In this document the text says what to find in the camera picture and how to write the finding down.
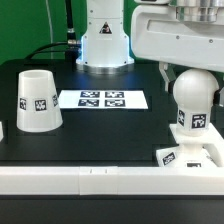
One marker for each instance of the white right rail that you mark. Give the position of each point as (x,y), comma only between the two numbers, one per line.
(216,150)

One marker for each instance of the white front rail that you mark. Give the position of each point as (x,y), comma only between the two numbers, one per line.
(110,181)

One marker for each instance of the white lamp bulb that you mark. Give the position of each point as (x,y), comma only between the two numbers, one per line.
(194,92)

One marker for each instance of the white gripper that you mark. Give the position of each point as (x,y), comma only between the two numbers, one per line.
(181,32)

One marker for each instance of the white lamp shade cone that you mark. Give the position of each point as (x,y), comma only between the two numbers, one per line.
(37,107)

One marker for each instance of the white block left edge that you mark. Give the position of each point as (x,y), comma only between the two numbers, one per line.
(1,132)

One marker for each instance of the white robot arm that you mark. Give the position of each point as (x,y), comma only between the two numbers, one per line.
(105,47)

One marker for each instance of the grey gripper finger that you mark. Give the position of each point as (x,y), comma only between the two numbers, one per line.
(219,97)

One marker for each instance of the white rail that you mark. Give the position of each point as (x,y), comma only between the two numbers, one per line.
(110,181)
(216,150)

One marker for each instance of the white marker sheet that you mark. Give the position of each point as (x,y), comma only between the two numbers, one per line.
(102,99)

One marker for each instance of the white lamp base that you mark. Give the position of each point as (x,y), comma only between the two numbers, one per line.
(190,151)

